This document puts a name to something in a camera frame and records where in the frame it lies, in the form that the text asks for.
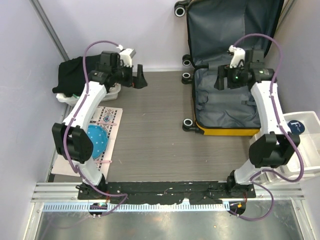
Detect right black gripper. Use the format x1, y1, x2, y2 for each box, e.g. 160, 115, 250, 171
213, 62, 248, 91

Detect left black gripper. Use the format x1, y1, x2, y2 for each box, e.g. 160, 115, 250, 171
113, 62, 148, 90

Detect white perforated plastic basket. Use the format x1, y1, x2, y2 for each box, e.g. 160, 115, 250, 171
56, 83, 121, 107

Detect yellow cartoon hard-shell suitcase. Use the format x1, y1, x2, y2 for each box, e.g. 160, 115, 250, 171
174, 0, 284, 136

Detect white blue round tin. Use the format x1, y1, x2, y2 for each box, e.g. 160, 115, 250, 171
287, 119, 306, 135

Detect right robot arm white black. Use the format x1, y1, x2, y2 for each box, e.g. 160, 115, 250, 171
207, 45, 304, 198

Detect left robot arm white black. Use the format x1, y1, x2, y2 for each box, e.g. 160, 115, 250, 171
52, 48, 148, 200

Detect patterned white placemat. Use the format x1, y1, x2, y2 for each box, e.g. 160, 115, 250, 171
51, 106, 124, 178

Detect pink chopstick near cup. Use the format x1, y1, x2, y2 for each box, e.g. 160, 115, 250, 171
97, 121, 117, 126

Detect blue dotted plate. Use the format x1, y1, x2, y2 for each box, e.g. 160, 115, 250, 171
87, 124, 109, 159

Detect pink chopstick near edge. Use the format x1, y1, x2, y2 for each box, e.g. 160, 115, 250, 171
94, 160, 113, 164

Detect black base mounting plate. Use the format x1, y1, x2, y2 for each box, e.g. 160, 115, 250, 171
75, 181, 256, 205

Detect white compartment organizer tray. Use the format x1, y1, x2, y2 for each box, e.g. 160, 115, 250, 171
255, 111, 320, 185

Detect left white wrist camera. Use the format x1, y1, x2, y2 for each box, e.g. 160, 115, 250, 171
116, 44, 136, 68

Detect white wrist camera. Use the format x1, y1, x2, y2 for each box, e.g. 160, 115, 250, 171
116, 44, 136, 68
228, 45, 246, 69

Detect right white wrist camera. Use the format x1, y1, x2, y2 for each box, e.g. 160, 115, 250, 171
228, 45, 246, 69

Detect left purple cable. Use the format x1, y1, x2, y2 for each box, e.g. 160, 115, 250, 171
62, 39, 130, 217

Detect aluminium rail frame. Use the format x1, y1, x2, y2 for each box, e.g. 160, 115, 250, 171
31, 183, 304, 216

